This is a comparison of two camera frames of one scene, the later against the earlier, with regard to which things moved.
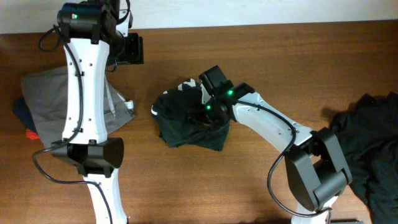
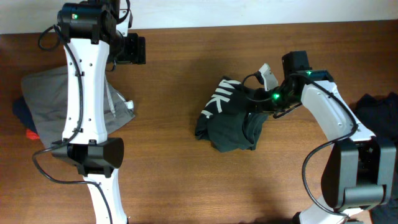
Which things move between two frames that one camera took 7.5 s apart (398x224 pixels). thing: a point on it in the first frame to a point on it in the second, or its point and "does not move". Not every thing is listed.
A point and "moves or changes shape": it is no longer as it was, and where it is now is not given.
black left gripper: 135,55 does not move
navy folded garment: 23,114 does not move
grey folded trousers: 45,93 does not move
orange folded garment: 31,135 does not move
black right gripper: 196,116 to 264,106
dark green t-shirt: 184,121 moves or changes shape
